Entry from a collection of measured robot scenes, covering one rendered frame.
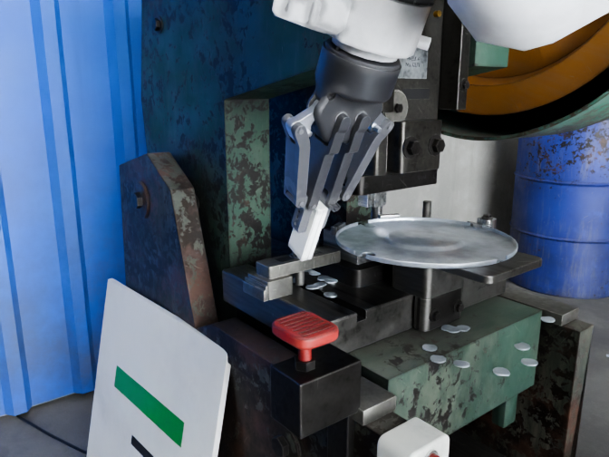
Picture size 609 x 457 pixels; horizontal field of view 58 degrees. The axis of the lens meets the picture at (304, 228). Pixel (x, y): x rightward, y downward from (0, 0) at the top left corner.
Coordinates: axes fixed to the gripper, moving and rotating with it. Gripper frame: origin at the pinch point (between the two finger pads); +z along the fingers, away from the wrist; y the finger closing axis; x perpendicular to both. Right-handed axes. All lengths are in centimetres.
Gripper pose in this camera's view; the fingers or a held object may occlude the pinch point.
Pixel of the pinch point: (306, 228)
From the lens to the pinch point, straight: 61.4
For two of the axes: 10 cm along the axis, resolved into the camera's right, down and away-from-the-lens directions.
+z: -2.5, 8.0, 5.4
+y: 8.0, -1.4, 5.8
